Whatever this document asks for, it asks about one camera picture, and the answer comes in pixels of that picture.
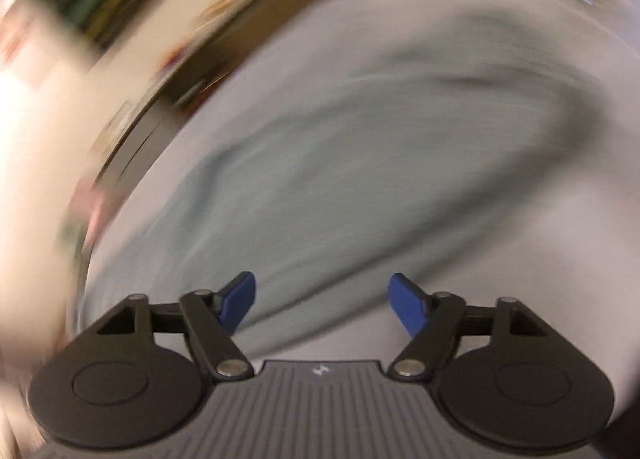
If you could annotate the grey pants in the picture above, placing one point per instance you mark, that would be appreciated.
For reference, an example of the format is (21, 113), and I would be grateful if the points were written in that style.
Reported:
(350, 164)

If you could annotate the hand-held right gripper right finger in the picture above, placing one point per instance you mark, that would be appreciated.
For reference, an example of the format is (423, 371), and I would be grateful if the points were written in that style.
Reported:
(407, 304)

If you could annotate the long low tv cabinet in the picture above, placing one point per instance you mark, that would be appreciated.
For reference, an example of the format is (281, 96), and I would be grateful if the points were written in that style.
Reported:
(165, 89)

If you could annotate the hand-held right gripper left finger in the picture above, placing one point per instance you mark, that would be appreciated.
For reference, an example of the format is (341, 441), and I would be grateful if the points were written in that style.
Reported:
(237, 301)

